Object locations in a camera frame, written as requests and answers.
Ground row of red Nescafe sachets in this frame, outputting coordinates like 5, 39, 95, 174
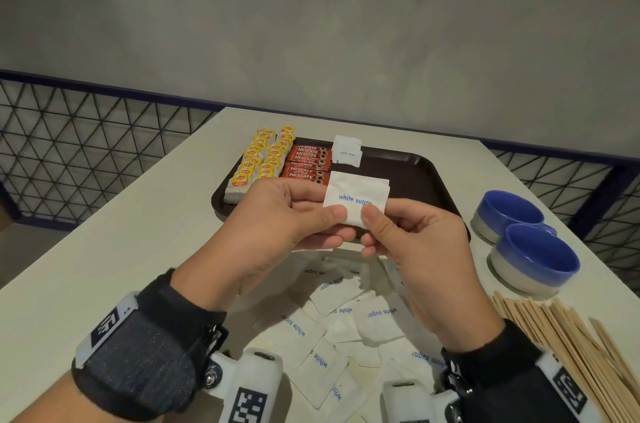
279, 143, 333, 187

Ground black wrist strap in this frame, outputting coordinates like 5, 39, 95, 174
439, 320, 609, 423
71, 267, 230, 422

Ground pile of wooden stirrers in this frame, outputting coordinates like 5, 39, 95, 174
491, 291, 640, 423

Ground person's left hand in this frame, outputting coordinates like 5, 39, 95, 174
169, 179, 359, 312

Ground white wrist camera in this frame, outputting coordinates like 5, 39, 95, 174
381, 379, 463, 423
202, 347, 285, 423

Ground person's left forearm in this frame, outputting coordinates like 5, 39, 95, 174
9, 370, 116, 423

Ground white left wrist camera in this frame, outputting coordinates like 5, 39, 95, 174
202, 347, 285, 423

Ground blue and white bowl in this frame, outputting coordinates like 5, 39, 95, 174
489, 222, 581, 296
469, 189, 557, 244

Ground pile of white sugar sachets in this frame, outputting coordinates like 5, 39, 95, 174
252, 257, 451, 423

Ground person's right hand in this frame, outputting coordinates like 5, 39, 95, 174
359, 197, 506, 354

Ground black right wrist strap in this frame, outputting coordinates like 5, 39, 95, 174
439, 320, 609, 423

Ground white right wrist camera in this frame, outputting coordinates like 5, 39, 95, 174
381, 379, 463, 423

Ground brown plastic tray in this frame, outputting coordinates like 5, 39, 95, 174
211, 139, 472, 251

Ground black left wrist strap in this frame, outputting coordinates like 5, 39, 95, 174
71, 267, 230, 422

